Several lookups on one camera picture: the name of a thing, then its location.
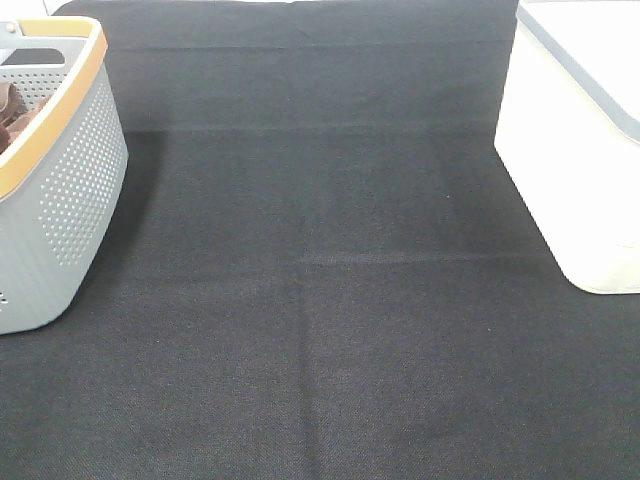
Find black fabric table mat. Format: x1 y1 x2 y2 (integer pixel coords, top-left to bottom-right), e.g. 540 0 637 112
1 1 639 479

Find grey perforated laundry basket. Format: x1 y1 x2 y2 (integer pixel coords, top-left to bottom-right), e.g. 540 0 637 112
1 16 128 334

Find white plastic storage bin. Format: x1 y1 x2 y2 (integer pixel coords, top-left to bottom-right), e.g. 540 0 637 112
494 1 639 294

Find brown towels in basket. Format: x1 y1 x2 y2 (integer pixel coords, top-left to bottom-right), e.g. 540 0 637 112
0 83 50 152

